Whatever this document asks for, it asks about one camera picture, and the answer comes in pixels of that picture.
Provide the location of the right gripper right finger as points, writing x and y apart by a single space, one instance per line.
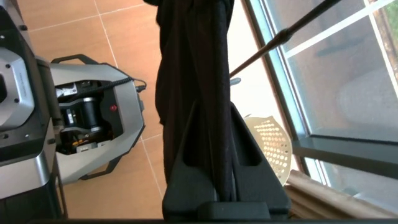
261 186

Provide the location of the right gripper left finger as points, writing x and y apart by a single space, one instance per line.
186 186

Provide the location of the thin black shorts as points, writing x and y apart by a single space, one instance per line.
192 77

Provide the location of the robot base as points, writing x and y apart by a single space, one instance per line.
93 130

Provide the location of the white laundry basket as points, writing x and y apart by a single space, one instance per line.
273 146

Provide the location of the black clothes rack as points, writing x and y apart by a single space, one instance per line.
280 37

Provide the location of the beige curtain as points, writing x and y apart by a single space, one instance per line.
326 202

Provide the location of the window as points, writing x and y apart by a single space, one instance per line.
342 93

